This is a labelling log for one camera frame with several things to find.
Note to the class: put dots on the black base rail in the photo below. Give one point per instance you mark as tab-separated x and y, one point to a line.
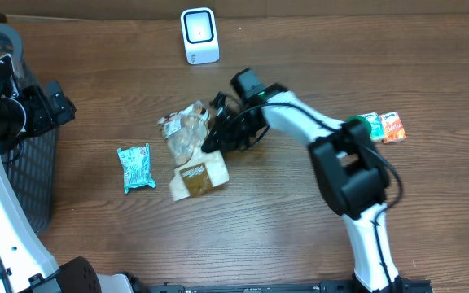
402	285

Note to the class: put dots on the teal tissue pack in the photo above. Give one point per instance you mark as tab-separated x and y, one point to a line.
377	133

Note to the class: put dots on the teal snack bar wrapper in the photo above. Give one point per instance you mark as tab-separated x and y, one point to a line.
136	164

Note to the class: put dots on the green lid jar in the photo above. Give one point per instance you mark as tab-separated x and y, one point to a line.
362	120

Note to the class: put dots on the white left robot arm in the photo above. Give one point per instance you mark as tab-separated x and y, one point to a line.
27	266

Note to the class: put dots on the dark grey plastic basket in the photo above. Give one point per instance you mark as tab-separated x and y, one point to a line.
29	163

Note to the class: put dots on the orange tissue pack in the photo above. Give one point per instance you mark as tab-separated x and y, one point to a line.
393	128

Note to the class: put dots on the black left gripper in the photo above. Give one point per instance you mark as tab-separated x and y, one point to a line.
55	107

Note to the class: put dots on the brown cookie bag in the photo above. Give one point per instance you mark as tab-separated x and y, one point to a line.
196	172

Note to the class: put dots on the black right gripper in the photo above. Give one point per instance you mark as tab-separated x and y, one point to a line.
230	139

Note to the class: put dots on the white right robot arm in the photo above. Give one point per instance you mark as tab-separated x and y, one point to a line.
352	176

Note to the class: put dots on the white barcode scanner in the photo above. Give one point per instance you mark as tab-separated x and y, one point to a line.
199	33

